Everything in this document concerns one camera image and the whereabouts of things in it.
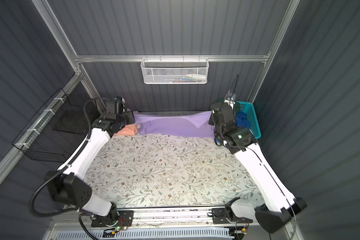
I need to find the purple t-shirt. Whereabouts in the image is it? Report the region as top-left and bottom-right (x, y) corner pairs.
(134, 111), (215, 138)

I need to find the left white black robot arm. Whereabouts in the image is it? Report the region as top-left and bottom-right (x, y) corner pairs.
(46, 97), (135, 222)

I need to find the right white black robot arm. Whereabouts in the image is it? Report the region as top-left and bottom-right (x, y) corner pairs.
(209, 102), (307, 234)

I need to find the folded pink t-shirt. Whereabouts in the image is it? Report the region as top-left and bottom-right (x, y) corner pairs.
(114, 125), (138, 136)

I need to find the dark green t-shirt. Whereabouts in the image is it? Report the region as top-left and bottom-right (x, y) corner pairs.
(218, 98), (240, 114)

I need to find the blue t-shirt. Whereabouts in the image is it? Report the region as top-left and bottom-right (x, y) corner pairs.
(236, 111), (251, 129)

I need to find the teal plastic basket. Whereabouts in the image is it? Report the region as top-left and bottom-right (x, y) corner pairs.
(238, 101), (262, 139)

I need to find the white bottle in basket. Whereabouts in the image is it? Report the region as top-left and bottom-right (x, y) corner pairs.
(186, 74), (208, 82)

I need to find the floral table mat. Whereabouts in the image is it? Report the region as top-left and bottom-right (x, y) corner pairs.
(84, 132), (264, 208)

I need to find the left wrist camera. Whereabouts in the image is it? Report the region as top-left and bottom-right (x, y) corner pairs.
(114, 96), (125, 111)

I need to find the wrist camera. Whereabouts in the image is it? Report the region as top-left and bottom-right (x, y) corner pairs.
(114, 96), (125, 111)
(224, 90), (236, 105)

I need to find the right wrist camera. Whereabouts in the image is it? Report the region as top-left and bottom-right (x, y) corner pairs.
(224, 90), (236, 105)

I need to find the white wire mesh basket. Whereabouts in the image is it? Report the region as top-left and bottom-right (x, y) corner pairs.
(141, 59), (210, 85)

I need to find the black wire mesh basket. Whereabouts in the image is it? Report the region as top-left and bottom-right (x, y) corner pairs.
(12, 85), (90, 163)

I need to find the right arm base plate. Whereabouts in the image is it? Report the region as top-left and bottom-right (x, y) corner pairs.
(207, 208), (253, 225)

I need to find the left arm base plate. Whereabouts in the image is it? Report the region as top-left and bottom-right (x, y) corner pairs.
(91, 211), (135, 228)

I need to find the aluminium mounting rail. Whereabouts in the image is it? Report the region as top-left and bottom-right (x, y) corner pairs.
(49, 204), (292, 230)

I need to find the left black corrugated cable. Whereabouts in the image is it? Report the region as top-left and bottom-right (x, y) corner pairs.
(28, 97), (112, 240)

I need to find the white slotted cable duct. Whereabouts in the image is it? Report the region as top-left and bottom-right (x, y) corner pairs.
(55, 226), (233, 240)

